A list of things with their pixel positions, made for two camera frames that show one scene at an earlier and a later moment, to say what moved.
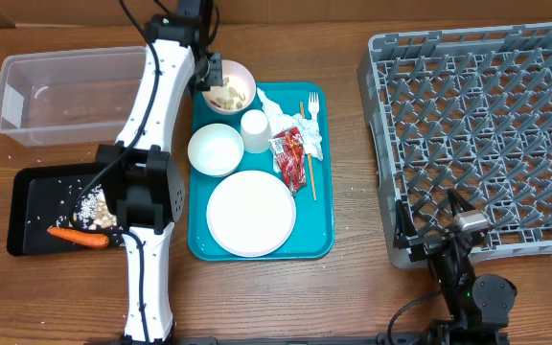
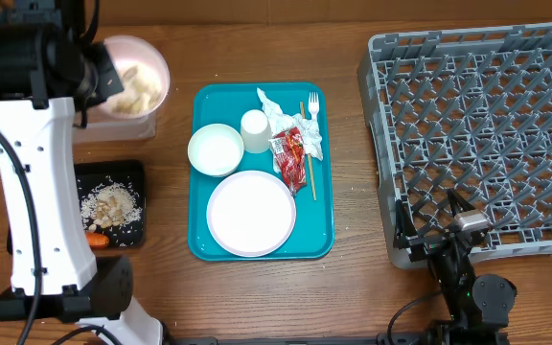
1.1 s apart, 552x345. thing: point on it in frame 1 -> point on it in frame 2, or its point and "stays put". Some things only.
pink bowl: (238, 90) -> (143, 75)
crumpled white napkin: (282, 123) stays put
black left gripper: (217, 77) -> (111, 83)
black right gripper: (403, 236) stays put
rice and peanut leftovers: (92, 213) stays put
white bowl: (215, 149) stays put
